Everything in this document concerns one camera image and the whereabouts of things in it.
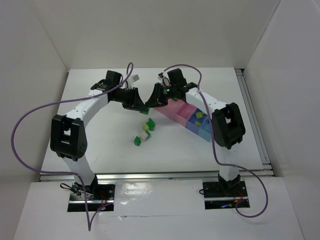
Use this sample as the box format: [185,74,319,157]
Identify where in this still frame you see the green stepped lego block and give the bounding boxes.
[139,107,150,115]

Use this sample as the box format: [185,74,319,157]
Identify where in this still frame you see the small green curved lego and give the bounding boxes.
[133,136,142,146]

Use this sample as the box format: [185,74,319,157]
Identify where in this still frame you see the lime square lego front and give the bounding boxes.
[195,112,203,119]

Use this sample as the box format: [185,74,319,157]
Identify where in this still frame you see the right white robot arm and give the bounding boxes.
[146,68,246,194]

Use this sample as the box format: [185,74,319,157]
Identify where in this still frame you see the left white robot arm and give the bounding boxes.
[50,70,148,194]

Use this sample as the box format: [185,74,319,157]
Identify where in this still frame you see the large pink bin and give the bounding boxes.
[153,99,185,121]

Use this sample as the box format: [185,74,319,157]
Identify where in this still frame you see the green curved lego top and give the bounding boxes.
[146,118,156,128]

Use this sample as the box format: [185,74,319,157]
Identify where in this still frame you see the pale yellow curved lego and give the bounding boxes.
[142,122,150,131]

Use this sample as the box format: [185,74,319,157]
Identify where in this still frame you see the small pink bin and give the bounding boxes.
[174,103,196,127]

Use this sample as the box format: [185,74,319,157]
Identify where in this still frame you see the green lego on white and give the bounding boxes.
[145,131,151,138]

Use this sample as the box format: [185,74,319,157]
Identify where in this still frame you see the white lego brick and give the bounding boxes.
[139,131,148,142]

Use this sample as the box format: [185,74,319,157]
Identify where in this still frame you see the purple bin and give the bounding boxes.
[185,108,208,135]

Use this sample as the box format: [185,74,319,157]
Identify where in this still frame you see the light blue bin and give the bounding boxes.
[198,119,212,142]

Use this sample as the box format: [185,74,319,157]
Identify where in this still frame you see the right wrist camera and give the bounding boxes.
[157,72,171,87]

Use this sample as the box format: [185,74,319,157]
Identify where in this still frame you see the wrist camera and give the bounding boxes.
[127,74,140,84]
[157,72,171,87]

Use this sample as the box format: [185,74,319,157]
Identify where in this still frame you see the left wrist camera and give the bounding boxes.
[127,74,140,84]

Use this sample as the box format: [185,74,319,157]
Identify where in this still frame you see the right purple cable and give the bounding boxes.
[162,63,270,218]

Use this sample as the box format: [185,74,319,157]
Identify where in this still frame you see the purple cable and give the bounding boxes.
[11,61,135,231]
[162,63,270,218]

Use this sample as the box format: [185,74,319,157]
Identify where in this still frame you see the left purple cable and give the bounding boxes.
[11,61,135,231]

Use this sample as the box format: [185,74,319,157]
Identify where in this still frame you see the aluminium rail front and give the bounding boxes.
[39,170,226,185]

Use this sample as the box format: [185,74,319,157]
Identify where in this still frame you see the aluminium rail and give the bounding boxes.
[39,170,226,185]
[234,68,275,177]

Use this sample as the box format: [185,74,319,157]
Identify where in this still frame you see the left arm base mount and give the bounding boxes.
[60,183,116,213]

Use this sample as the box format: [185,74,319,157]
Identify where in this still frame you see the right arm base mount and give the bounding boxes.
[198,181,250,210]

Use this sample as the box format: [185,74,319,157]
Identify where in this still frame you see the aluminium rail right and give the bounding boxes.
[234,68,275,177]

